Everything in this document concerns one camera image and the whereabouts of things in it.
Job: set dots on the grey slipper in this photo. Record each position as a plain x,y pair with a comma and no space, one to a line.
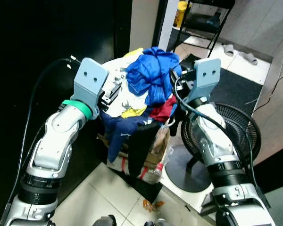
228,49
249,58

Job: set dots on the red garment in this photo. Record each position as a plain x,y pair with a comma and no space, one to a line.
162,109

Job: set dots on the navy blue garment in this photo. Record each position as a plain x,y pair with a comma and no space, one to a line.
120,129

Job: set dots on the yellow plastic bottle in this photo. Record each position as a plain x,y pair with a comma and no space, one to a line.
181,12

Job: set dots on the black garment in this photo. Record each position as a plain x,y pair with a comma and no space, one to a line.
144,146

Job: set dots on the pale yellow garment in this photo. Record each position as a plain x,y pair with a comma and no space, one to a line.
134,52

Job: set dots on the white door frame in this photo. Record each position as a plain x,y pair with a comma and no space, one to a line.
167,23

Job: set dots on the light blue left wrist camera mount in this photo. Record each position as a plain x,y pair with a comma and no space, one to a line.
89,77

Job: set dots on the white square base plate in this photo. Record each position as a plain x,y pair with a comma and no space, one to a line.
198,200

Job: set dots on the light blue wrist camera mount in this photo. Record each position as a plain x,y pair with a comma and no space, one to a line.
205,75
89,77

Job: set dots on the black floor fan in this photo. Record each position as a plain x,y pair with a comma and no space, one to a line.
236,127

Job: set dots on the bright blue garment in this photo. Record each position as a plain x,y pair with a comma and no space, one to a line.
153,70

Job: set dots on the brown cardboard laundry box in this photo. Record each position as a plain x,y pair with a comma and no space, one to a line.
162,143

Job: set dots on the light blue right wrist camera mount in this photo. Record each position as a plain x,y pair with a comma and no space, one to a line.
205,75

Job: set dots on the white printed garment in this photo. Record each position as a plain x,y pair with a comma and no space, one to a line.
125,96

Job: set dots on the dark grey floor mat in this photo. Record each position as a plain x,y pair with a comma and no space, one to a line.
245,87

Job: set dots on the black robot right foot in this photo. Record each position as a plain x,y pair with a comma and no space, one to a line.
155,223

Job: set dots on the orange snack wrapper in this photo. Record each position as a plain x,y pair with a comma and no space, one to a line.
153,205

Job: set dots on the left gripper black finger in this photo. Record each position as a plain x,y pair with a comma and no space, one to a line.
117,89

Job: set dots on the dark bag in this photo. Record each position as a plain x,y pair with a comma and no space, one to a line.
203,22

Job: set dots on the black metal shelf rack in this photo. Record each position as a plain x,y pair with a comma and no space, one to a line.
212,4

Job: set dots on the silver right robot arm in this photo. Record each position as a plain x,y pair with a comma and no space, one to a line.
217,146

